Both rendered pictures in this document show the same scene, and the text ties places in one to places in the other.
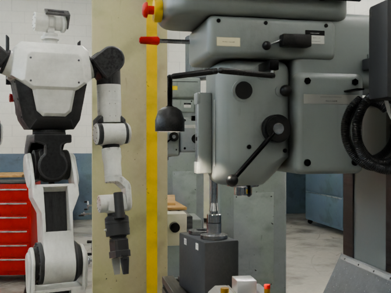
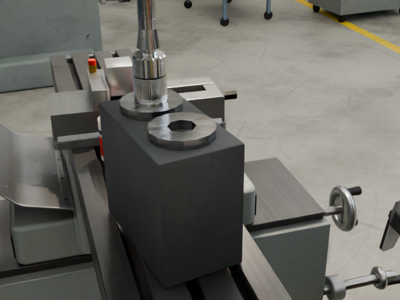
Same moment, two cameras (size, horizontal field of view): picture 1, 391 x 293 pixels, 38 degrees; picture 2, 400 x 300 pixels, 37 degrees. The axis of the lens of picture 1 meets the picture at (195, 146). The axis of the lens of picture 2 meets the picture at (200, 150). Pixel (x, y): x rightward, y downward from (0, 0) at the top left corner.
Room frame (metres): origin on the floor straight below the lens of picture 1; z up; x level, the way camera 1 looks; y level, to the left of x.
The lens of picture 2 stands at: (2.64, -0.04, 1.44)
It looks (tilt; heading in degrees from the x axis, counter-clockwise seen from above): 27 degrees down; 176
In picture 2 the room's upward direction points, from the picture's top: 1 degrees counter-clockwise
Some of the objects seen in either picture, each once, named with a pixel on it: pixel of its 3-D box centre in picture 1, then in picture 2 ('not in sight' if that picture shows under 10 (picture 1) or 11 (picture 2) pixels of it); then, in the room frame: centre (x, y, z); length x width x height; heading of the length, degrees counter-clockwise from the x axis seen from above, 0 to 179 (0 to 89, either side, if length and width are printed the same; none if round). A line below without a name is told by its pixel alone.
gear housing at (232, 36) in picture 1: (258, 45); not in sight; (1.52, -0.17, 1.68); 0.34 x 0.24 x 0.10; 103
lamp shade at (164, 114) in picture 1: (169, 118); not in sight; (1.38, 0.06, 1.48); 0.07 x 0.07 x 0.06
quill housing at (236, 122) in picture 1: (244, 124); not in sight; (1.51, -0.13, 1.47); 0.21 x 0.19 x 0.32; 13
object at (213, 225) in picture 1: (213, 225); (150, 80); (1.86, -0.06, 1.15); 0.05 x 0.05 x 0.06
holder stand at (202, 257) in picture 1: (207, 261); (168, 177); (1.90, -0.04, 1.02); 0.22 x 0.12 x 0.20; 23
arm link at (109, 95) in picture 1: (110, 114); not in sight; (2.14, 0.32, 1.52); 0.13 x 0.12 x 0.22; 115
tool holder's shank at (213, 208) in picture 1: (213, 196); (146, 12); (1.86, -0.06, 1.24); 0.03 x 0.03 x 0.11
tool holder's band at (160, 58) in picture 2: (213, 215); (149, 57); (1.86, -0.06, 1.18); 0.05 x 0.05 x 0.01
